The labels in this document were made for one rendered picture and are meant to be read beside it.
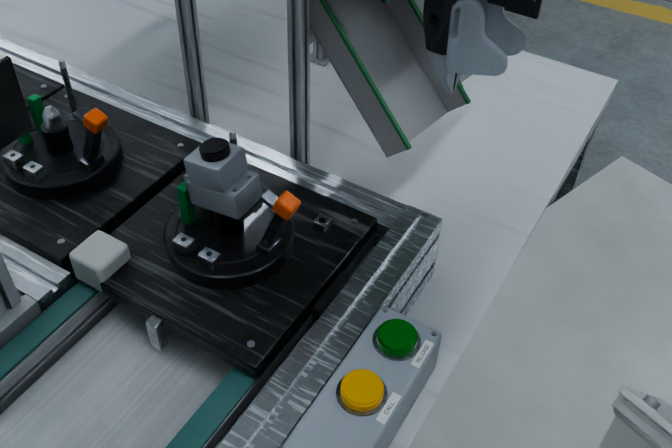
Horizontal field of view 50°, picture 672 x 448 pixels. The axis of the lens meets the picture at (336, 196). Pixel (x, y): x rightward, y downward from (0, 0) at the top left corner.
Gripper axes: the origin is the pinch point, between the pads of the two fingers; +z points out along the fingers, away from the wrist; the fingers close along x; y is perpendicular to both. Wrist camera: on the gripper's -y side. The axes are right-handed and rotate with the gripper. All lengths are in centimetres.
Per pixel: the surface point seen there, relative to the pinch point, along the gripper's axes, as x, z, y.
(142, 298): -16.3, 26.1, -22.6
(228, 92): 30, 37, -48
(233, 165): -5.0, 14.6, -18.6
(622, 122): 189, 123, 0
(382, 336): -7.5, 25.9, 0.4
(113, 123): 4, 26, -46
